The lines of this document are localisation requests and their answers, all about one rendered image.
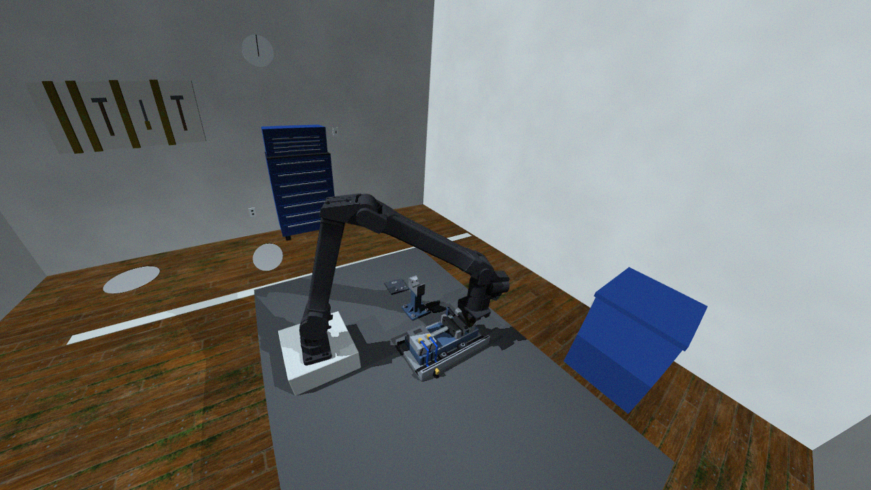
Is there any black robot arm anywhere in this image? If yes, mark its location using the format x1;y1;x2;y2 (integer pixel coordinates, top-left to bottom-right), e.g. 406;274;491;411
299;193;510;365

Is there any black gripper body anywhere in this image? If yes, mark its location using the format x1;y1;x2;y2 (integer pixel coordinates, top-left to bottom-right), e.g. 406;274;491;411
458;292;491;321

